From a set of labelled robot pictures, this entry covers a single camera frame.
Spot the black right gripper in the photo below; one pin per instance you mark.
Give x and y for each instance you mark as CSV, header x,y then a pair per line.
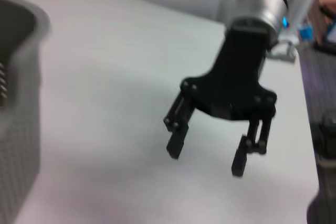
x,y
236,82

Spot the black robot base housing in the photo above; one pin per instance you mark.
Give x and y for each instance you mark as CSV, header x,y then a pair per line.
x,y
328,182

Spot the grey-green perforated storage bin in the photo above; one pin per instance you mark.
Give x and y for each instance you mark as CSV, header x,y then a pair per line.
x,y
21,129

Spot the silver right gripper fitting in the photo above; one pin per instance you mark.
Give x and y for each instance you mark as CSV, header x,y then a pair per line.
x,y
283,53

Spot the small blue background item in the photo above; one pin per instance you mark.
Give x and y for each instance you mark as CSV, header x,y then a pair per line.
x,y
305,32

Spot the brown background box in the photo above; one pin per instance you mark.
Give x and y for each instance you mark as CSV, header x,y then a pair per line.
x,y
325,11

